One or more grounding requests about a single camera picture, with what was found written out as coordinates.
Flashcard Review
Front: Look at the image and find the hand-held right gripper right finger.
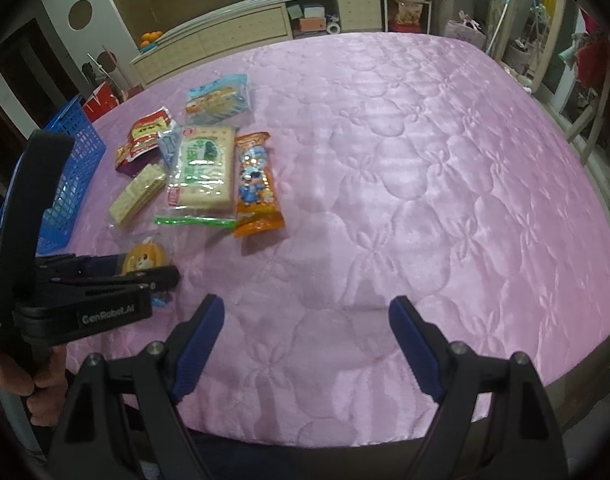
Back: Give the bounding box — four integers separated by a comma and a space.
388, 295, 568, 480

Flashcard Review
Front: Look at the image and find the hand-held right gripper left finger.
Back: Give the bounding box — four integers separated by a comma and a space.
47, 294, 226, 480

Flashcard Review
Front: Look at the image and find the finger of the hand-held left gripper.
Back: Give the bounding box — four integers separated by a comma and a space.
50, 265, 182, 295
35, 254, 130, 276

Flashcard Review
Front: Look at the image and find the round orange cartoon snack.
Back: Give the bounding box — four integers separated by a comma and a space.
121, 240, 175, 277

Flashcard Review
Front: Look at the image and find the green stick packet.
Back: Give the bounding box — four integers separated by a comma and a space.
154, 215, 237, 231

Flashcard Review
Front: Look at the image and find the cream wafer packet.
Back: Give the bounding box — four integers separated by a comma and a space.
108, 162, 168, 226

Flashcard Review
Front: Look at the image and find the blue plastic basket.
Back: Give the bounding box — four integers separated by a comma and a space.
0, 94, 107, 256

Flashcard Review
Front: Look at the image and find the green label cracker packet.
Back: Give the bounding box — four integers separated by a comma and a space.
166, 126, 236, 210

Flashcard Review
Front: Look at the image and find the small blue patterned packet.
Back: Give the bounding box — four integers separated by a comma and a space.
157, 127, 183, 171

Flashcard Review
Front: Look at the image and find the orange cartoon snack packet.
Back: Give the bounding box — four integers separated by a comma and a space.
233, 131, 285, 238

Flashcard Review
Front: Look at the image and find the red snack packet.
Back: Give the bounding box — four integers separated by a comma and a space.
116, 106, 178, 178

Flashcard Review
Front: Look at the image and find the clear plastic snack bag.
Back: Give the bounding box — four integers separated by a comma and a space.
186, 74, 252, 126

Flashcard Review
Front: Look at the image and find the person's left hand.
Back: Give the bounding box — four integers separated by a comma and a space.
0, 345, 69, 428

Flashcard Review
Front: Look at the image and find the red paper bag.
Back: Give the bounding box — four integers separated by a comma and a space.
82, 82, 122, 123

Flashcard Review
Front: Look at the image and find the pink quilted cover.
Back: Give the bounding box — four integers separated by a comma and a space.
65, 30, 610, 448

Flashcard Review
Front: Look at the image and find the cream low cabinet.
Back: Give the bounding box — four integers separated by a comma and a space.
130, 0, 383, 86

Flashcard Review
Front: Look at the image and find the pink gift bag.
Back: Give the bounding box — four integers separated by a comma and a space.
445, 12, 487, 53

